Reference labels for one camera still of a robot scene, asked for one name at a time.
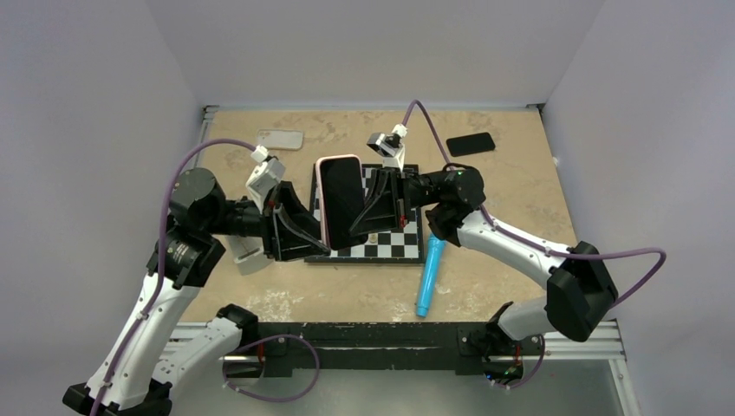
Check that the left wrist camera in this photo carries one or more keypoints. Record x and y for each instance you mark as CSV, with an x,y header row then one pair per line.
x,y
265,176

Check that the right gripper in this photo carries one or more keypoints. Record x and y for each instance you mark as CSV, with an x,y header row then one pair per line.
x,y
388,204

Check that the black white chessboard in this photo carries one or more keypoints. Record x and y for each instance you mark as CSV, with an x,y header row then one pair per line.
x,y
405,246

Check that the white phone case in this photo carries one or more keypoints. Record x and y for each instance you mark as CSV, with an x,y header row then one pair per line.
x,y
279,139

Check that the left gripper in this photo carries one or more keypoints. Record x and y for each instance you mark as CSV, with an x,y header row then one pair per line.
x,y
289,230

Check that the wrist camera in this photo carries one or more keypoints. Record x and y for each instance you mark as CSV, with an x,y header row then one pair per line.
x,y
390,146
265,176

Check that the black phone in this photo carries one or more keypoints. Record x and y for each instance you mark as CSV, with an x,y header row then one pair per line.
x,y
470,144

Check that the blue toy microphone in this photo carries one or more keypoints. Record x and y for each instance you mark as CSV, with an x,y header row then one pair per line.
x,y
435,250

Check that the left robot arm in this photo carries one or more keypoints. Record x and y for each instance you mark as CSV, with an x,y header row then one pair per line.
x,y
137,378

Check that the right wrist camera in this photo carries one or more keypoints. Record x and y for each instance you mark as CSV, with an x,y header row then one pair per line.
x,y
390,146

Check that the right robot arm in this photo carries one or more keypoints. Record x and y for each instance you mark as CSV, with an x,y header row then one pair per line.
x,y
579,290

